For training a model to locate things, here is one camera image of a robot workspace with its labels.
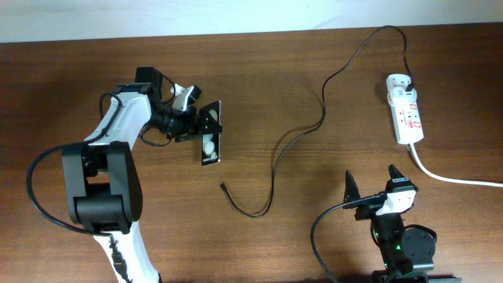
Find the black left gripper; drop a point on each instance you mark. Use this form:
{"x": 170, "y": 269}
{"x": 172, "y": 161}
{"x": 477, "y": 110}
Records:
{"x": 190, "y": 127}

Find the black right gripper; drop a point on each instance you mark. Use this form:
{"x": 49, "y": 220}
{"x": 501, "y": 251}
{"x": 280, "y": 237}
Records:
{"x": 368, "y": 208}

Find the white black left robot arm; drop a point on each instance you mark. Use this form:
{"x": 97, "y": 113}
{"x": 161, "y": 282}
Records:
{"x": 102, "y": 184}

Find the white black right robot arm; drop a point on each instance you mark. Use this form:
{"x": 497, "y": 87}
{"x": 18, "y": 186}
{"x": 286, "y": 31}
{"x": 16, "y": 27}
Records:
{"x": 407, "y": 250}

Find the white charger adapter plug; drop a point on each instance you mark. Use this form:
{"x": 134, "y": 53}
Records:
{"x": 397, "y": 87}

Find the white power strip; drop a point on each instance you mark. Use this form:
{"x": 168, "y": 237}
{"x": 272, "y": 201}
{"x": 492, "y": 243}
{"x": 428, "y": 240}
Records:
{"x": 406, "y": 120}

